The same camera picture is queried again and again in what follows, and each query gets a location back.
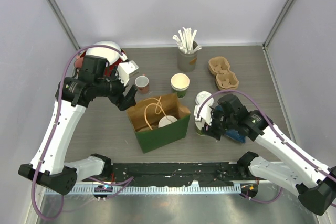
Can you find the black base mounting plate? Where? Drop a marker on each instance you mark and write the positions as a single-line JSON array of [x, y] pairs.
[[208, 174]]

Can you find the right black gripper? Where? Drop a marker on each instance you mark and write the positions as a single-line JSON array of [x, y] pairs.
[[209, 130]]

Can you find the grey straw holder cup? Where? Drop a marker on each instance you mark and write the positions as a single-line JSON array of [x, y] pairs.
[[186, 62]]

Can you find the white wrapped straws bundle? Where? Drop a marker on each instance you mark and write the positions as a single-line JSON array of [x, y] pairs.
[[185, 41]]

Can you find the stack of green paper cups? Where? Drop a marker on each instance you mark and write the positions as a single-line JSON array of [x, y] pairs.
[[180, 83]]

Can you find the red round tray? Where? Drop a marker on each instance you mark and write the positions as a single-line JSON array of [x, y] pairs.
[[121, 59]]

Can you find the stack of white lids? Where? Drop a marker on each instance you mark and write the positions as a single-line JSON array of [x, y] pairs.
[[202, 96]]

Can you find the floral pink tumbler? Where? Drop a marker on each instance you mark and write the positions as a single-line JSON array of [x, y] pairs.
[[78, 62]]

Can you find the white paper plate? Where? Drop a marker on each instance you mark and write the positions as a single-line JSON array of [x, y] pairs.
[[111, 55]]

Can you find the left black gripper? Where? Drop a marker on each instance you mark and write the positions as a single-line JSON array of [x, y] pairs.
[[124, 102]]

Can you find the white cup lid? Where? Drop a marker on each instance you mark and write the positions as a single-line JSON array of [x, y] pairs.
[[166, 120], [199, 124]]

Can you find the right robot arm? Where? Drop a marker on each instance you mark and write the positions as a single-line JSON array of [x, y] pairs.
[[312, 181]]

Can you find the cardboard cup carrier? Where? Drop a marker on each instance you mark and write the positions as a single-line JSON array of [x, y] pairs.
[[224, 78]]

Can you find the green paper bag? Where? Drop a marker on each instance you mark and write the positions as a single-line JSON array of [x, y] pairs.
[[146, 115]]

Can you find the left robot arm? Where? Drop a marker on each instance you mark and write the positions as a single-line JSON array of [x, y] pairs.
[[48, 167]]

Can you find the blue leaf-shaped dish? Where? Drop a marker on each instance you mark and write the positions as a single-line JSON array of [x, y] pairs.
[[235, 136]]

